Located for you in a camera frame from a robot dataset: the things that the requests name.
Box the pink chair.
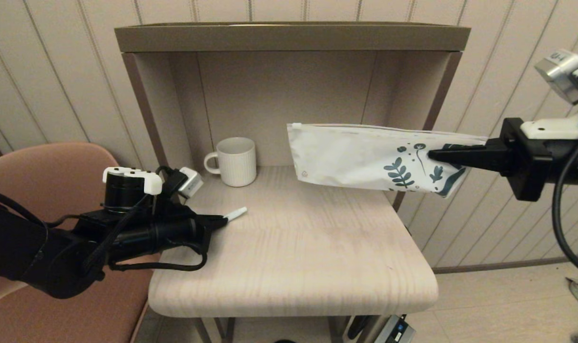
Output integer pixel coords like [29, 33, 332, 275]
[0, 142, 162, 343]

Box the beige wooden desk with hutch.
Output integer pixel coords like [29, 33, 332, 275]
[114, 21, 471, 343]

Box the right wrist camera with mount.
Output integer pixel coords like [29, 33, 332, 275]
[520, 49, 578, 140]

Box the white floral zip pouch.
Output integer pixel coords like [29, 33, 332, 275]
[287, 123, 488, 198]

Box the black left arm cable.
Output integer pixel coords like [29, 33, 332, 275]
[109, 241, 208, 272]

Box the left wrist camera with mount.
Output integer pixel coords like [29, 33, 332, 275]
[102, 166, 204, 200]

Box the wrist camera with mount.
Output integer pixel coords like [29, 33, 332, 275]
[102, 166, 204, 200]
[520, 49, 578, 140]

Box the white ribbed ceramic mug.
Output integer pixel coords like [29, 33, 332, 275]
[204, 137, 257, 187]

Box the small white toothpaste tube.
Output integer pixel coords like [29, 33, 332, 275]
[222, 206, 248, 222]

